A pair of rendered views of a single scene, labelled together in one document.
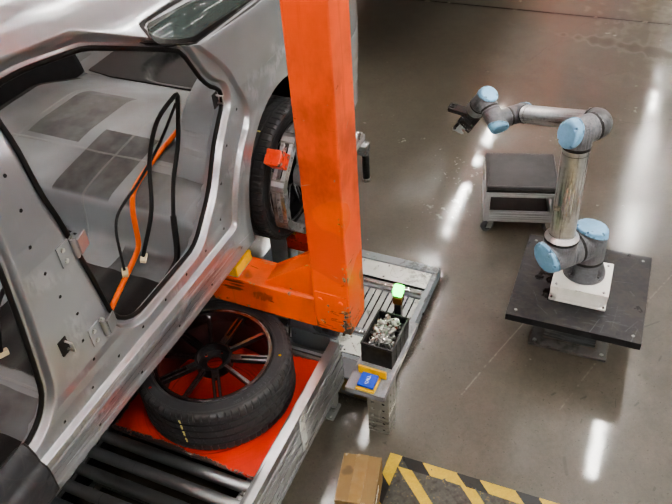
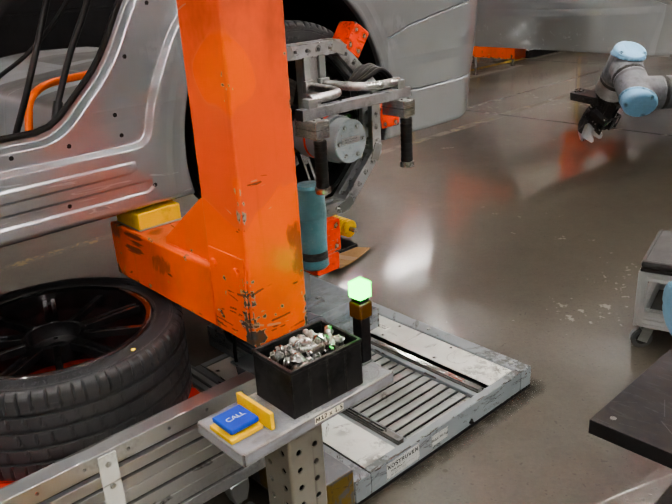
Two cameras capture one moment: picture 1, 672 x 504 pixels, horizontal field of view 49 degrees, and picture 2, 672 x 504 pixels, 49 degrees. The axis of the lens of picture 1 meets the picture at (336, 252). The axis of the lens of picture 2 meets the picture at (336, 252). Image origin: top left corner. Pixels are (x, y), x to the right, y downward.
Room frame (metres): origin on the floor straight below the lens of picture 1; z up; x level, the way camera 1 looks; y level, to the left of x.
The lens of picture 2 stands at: (0.78, -0.79, 1.34)
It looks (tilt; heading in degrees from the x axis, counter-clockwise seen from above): 22 degrees down; 23
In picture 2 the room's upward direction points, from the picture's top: 3 degrees counter-clockwise
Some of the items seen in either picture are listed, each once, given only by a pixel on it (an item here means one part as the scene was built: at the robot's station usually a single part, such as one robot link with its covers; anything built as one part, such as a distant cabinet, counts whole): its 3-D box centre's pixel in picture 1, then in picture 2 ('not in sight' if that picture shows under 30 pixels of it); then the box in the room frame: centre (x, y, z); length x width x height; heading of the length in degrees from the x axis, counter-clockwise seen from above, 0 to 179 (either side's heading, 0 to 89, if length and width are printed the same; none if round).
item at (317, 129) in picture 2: not in sight; (311, 127); (2.57, 0.00, 0.93); 0.09 x 0.05 x 0.05; 64
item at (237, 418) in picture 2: (368, 381); (235, 421); (1.88, -0.09, 0.47); 0.07 x 0.07 x 0.02; 64
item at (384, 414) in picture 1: (381, 394); (297, 489); (2.00, -0.15, 0.21); 0.10 x 0.10 x 0.42; 64
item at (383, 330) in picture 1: (385, 338); (308, 364); (2.06, -0.17, 0.51); 0.20 x 0.14 x 0.13; 152
